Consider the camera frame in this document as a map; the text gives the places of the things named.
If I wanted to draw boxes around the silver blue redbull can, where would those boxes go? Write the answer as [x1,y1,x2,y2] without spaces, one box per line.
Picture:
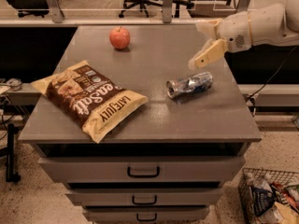
[166,72,213,99]

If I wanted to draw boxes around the bottom grey drawer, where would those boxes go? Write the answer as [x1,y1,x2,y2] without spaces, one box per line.
[83,206,209,222]

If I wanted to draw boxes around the top grey drawer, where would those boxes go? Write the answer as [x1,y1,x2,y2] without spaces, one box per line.
[38,156,245,183]

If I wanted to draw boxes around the middle grey drawer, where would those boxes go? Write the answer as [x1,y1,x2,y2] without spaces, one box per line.
[66,188,223,207]

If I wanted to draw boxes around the grey railing post centre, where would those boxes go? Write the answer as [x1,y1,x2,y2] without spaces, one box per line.
[162,0,173,23]

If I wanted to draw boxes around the black cable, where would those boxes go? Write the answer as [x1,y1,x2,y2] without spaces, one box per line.
[244,44,299,117]

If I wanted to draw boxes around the snack packages in basket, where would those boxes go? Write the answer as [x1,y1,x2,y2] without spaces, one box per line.
[246,173,299,224]

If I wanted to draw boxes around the red apple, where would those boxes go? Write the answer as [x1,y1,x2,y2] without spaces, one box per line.
[109,27,131,49]

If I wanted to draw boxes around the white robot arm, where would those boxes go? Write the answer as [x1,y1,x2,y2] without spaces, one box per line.
[188,0,299,70]

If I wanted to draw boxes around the black office chair centre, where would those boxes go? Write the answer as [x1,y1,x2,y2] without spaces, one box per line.
[119,0,163,18]

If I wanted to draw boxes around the grey drawer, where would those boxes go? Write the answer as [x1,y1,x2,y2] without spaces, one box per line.
[66,188,223,207]
[38,156,245,183]
[83,206,209,222]

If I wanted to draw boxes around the grey drawer cabinet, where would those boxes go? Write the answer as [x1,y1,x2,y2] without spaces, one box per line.
[18,25,263,224]

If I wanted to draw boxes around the black stand leg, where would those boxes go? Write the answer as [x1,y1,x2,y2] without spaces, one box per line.
[6,124,21,183]

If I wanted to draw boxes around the brown yellow chip bag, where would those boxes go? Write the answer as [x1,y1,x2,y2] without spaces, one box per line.
[31,61,149,143]

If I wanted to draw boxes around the grey railing post left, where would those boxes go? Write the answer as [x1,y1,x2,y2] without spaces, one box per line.
[46,0,64,23]

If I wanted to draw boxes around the wire basket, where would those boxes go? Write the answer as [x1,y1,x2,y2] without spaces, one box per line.
[238,168,299,224]

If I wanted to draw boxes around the black office chair left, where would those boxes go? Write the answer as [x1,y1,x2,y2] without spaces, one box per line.
[0,0,64,19]

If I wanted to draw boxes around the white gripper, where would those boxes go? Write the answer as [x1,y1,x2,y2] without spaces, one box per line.
[188,12,251,70]

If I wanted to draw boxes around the black office chair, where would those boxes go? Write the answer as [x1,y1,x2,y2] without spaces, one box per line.
[0,0,64,19]
[119,0,163,18]

